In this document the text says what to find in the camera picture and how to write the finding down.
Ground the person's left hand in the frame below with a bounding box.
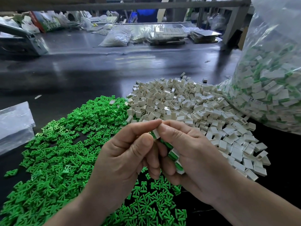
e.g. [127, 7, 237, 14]
[82, 119, 162, 219]

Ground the person's right hand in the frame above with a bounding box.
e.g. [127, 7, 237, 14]
[156, 120, 240, 205]

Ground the pile of white plastic caps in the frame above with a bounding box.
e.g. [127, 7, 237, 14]
[125, 77, 272, 182]

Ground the pile of green plastic clips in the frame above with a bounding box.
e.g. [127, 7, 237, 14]
[0, 95, 188, 226]

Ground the clear plastic bag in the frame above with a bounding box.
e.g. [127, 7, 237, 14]
[221, 0, 301, 136]

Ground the person's left forearm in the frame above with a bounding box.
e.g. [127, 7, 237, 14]
[45, 195, 104, 226]

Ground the small clear bag of parts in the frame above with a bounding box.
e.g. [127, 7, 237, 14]
[99, 30, 133, 47]

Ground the stack of clear flat bags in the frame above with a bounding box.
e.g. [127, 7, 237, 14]
[0, 101, 36, 156]

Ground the dark flat tray stack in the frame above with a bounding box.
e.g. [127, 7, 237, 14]
[190, 30, 222, 44]

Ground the blue crate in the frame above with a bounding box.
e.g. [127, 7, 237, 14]
[133, 10, 160, 24]

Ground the grey heat sealer machine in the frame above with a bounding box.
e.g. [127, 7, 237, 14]
[0, 23, 49, 57]

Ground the grey metal horizontal bar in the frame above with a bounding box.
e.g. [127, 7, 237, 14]
[0, 1, 251, 10]

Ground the grey metal slanted post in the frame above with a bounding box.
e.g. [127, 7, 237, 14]
[221, 0, 252, 49]

